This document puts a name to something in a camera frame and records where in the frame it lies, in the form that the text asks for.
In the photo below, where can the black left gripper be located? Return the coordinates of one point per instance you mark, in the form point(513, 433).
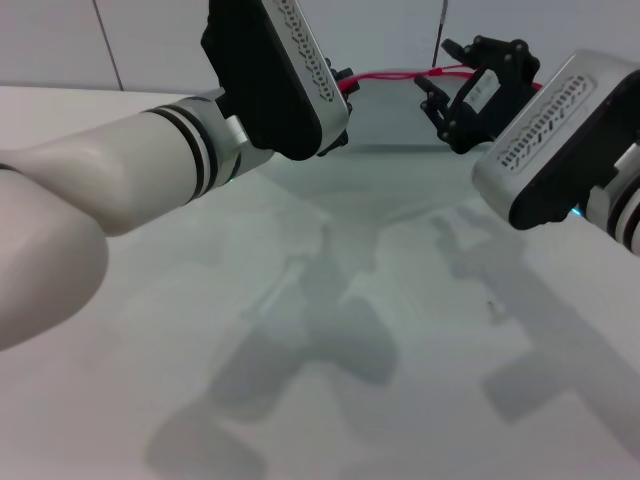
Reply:
point(335, 146)

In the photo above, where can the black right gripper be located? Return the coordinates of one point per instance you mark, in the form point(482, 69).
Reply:
point(500, 100)

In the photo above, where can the clear document bag red zipper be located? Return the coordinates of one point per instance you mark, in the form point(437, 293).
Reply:
point(390, 115)

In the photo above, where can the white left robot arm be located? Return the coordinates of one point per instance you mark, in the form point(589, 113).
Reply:
point(100, 190)

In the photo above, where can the thin black background pole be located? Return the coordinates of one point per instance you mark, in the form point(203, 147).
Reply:
point(440, 30)

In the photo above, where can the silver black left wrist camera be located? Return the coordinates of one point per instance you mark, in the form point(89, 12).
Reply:
point(270, 75)

